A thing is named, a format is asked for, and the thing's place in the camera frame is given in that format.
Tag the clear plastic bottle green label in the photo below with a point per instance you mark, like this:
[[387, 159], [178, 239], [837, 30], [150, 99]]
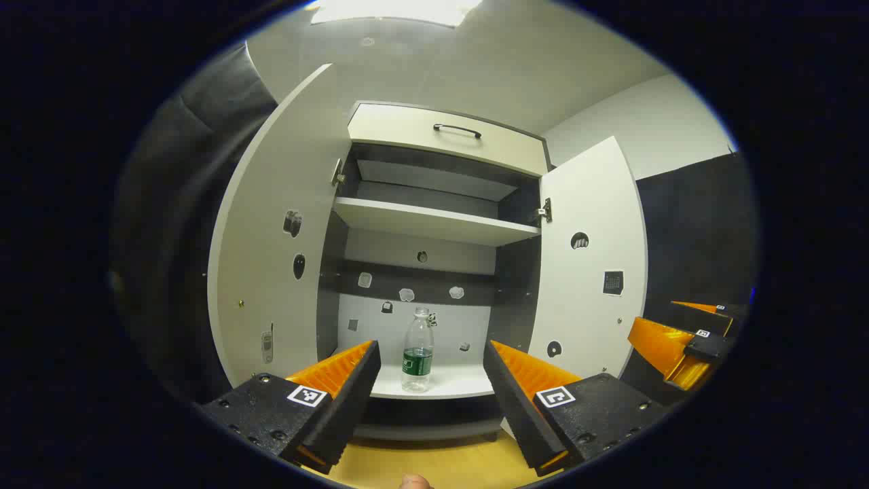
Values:
[[417, 360]]

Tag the white cabinet door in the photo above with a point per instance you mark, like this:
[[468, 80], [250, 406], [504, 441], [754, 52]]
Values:
[[590, 204], [285, 170]]

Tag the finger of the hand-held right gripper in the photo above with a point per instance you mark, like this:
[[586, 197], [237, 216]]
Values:
[[655, 343], [692, 319]]

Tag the black backdrop cloth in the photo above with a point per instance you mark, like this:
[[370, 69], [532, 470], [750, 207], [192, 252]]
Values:
[[204, 170]]

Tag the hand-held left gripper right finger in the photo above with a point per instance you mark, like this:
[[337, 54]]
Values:
[[516, 414]]

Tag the ceiling light panel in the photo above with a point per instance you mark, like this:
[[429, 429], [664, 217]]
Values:
[[394, 10]]

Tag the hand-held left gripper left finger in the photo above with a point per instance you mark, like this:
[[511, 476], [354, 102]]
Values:
[[349, 407]]

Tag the cream cabinet drawer front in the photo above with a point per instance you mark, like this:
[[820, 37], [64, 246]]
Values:
[[407, 129]]

